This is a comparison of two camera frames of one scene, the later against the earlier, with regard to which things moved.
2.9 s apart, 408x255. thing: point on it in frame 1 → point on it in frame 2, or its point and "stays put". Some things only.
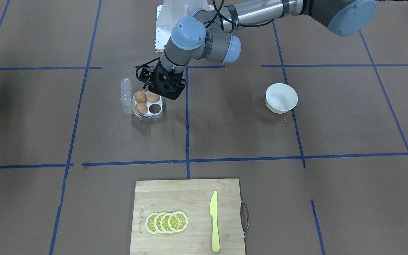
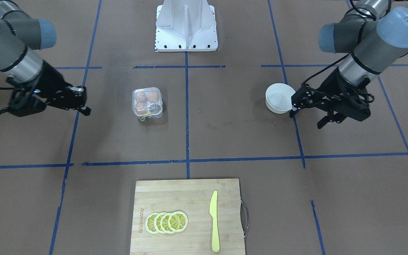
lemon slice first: (178, 221) stays put
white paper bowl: (280, 98) stays put
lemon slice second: (165, 224) stays put
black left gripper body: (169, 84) → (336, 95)
